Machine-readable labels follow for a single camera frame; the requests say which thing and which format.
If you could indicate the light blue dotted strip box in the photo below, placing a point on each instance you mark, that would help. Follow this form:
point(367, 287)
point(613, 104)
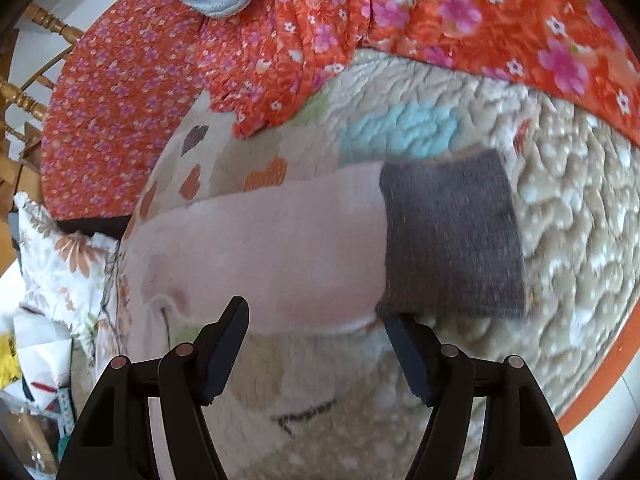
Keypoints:
point(65, 407)

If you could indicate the cream quilted heart-pattern blanket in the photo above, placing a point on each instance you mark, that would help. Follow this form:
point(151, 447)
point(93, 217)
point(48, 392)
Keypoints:
point(575, 220)

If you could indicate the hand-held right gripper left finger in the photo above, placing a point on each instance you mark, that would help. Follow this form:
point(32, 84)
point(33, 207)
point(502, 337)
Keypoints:
point(225, 355)

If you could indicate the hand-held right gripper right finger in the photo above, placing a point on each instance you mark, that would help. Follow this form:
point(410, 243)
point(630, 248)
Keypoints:
point(410, 355)

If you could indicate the white floral pillow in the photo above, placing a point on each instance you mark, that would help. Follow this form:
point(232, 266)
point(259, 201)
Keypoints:
point(55, 270)

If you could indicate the yellow plastic bag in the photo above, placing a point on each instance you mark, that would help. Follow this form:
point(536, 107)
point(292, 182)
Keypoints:
point(7, 360)

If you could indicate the orange floral pillow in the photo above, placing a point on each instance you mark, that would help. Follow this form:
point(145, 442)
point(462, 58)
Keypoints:
point(115, 110)

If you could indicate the cardboard box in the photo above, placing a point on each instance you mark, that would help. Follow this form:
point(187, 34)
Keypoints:
point(30, 435)

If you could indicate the white paper bag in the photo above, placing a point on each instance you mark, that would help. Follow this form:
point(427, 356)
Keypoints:
point(40, 355)

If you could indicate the orange large-flower bed cover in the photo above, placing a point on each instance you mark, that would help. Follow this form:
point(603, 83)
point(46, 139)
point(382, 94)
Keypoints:
point(400, 10)

